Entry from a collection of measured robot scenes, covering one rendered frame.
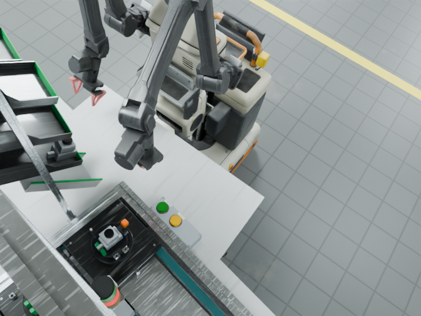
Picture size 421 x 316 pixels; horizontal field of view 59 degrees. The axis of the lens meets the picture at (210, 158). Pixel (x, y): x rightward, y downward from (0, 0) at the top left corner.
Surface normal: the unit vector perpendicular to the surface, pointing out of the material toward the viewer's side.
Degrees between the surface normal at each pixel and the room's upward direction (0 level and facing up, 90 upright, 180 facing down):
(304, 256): 0
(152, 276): 0
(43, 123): 25
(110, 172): 0
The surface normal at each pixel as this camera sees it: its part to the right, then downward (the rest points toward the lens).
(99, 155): 0.11, -0.47
